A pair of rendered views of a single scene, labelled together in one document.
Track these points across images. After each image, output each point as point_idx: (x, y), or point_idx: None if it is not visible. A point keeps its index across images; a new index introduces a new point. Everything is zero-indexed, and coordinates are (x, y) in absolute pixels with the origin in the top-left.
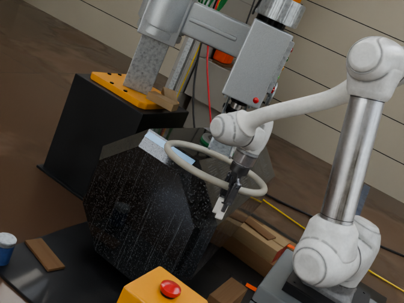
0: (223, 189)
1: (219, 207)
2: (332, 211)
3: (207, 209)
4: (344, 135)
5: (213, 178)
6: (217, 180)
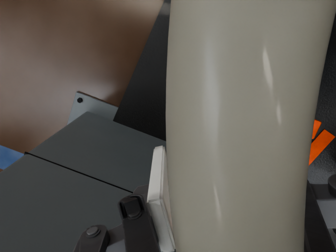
0: (315, 227)
1: (156, 177)
2: None
3: None
4: None
5: (184, 53)
6: (197, 163)
